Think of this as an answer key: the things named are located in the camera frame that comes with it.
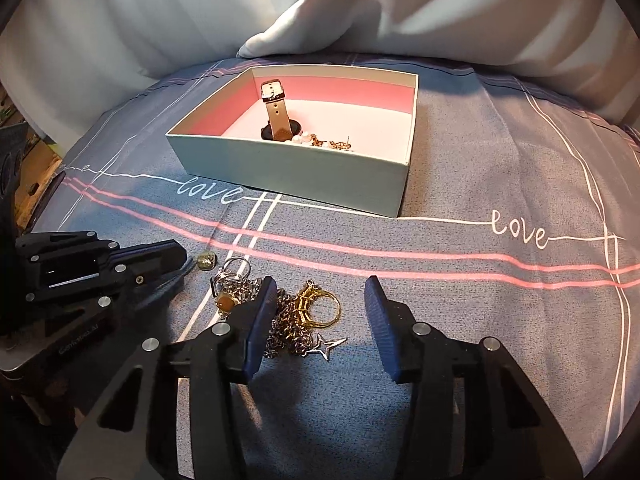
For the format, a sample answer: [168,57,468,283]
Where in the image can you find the teal box with pink lining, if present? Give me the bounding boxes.
[166,66,420,218]

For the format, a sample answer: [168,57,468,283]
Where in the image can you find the silver chain necklace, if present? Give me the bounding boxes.
[235,275,322,360]

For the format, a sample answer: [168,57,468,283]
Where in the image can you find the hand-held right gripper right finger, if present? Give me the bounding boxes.
[364,276,583,480]

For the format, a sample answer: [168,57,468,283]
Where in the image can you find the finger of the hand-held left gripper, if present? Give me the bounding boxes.
[45,260,193,342]
[15,231,187,306]

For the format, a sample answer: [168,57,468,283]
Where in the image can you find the silver ring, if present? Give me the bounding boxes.
[210,256,253,296]

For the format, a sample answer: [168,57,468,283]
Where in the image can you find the white curtain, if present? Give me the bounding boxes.
[0,0,640,126]

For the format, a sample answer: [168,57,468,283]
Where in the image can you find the silver star pendant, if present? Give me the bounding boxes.
[306,336,347,362]

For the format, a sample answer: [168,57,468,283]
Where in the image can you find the brown strap wristwatch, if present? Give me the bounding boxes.
[259,78,304,142]

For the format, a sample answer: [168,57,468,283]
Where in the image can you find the amber stone ring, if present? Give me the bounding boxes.
[215,290,247,319]

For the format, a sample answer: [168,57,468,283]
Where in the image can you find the white pearl bracelet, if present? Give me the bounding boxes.
[290,132,331,149]

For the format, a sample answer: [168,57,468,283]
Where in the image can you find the pearl and gold earrings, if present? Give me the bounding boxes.
[306,133,356,154]

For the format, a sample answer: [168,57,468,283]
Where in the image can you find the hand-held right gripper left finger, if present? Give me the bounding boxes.
[57,276,277,480]

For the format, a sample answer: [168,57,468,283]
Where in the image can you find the gold ring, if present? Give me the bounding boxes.
[295,280,344,331]

